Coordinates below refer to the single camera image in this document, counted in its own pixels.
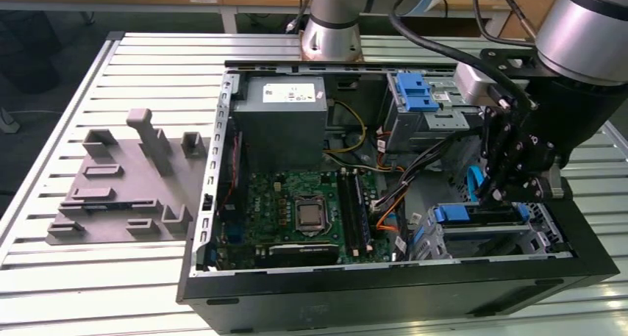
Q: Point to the grey floor stand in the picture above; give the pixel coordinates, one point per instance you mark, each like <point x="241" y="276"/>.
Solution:
<point x="8" y="123"/>

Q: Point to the black PC case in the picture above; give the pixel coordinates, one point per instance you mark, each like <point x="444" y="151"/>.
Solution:
<point x="343" y="295"/>

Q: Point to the grey power supply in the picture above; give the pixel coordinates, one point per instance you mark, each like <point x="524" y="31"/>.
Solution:
<point x="279" y="137"/>

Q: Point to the black graphics card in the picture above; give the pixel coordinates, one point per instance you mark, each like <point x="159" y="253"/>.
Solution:
<point x="304" y="253"/>

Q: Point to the metal disk bay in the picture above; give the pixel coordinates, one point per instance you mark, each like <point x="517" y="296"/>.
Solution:
<point x="480" y="236"/>

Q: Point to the silver CPU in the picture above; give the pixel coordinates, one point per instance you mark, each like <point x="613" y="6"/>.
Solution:
<point x="309" y="214"/>

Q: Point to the grey parts rack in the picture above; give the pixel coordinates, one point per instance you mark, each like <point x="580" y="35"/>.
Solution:
<point x="127" y="189"/>

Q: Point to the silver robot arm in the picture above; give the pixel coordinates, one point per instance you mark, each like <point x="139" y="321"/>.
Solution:
<point x="584" y="31"/>

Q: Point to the black RAM slot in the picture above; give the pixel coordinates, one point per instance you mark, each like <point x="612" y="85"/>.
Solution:
<point x="349" y="211"/>

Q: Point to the black case fan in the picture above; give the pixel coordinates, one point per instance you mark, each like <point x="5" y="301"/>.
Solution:
<point x="231" y="174"/>

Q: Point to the CPU socket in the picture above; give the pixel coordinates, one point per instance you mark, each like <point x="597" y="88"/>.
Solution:
<point x="296" y="218"/>

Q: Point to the green motherboard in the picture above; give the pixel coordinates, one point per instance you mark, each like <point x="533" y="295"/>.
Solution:
<point x="275" y="189"/>

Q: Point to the metal drive cage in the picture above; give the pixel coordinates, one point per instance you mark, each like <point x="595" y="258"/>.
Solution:
<point x="441" y="126"/>

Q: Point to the blue drive latch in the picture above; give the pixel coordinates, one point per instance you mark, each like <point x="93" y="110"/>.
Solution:
<point x="415" y="93"/>

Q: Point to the black chair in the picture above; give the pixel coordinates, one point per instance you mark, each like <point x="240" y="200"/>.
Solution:
<point x="29" y="56"/>

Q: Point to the hard disk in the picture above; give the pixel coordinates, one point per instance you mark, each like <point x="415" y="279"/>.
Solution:
<point x="461" y="212"/>

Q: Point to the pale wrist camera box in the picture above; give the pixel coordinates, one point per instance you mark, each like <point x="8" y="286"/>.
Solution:
<point x="473" y="82"/>

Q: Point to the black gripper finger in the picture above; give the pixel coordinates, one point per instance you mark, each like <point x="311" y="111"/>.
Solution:
<point x="520" y="189"/>
<point x="497" y="141"/>

